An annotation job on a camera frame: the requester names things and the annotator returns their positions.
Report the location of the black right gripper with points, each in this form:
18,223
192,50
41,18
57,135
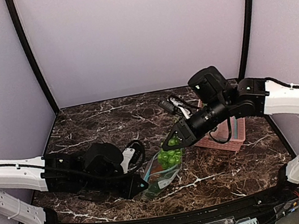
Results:
186,128

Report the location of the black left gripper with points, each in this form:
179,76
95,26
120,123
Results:
128,185

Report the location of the green cucumber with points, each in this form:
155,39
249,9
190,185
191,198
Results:
156,188

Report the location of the clear zip top bag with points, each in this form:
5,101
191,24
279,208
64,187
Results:
165,174

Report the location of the green grape bunch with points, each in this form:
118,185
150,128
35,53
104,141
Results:
170,158

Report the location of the pink plastic basket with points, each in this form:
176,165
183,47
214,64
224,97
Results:
225,137

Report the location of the brown fried food piece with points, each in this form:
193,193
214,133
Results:
156,169

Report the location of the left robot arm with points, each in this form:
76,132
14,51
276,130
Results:
102,167

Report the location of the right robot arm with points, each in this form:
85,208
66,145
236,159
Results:
251,97

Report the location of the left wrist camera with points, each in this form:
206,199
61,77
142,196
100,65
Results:
134,156

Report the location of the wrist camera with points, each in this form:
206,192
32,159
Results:
134,156
175,105

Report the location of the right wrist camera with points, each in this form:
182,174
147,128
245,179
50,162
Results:
175,105

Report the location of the black front table rail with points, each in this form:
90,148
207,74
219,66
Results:
257,204

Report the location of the right black frame post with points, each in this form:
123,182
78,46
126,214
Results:
245,38

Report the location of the black frame post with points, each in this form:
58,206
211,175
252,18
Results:
245,38
17,23

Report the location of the left black frame post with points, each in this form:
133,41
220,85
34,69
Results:
17,23

